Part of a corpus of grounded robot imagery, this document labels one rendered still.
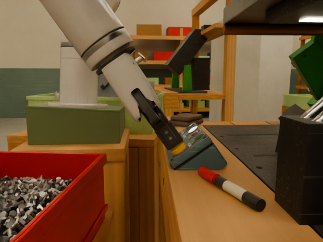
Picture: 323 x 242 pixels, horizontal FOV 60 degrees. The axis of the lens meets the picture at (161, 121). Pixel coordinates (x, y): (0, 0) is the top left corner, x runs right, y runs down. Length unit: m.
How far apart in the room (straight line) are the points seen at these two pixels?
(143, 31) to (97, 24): 6.62
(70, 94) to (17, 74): 7.04
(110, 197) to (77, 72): 0.39
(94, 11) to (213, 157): 0.29
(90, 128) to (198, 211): 0.59
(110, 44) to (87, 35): 0.04
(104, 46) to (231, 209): 0.28
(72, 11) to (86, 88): 0.49
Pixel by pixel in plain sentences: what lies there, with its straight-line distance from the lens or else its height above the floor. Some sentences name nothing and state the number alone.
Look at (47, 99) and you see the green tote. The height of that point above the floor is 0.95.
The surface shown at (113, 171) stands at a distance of 0.84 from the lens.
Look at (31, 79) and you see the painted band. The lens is 7.83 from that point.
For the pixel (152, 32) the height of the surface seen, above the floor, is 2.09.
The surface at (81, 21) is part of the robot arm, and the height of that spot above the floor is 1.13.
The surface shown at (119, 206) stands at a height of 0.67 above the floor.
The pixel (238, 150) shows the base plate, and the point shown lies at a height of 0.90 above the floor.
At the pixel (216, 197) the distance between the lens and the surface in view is 0.38.
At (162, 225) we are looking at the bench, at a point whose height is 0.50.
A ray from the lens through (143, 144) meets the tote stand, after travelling 1.20.
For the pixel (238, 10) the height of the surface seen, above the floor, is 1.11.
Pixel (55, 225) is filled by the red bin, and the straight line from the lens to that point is 0.35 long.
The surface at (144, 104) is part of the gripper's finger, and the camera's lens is 0.42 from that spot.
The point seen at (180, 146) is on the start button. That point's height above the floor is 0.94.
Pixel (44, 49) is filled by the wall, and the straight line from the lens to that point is 7.76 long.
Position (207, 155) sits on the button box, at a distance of 0.47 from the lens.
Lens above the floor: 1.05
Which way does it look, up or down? 9 degrees down
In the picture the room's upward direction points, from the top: straight up
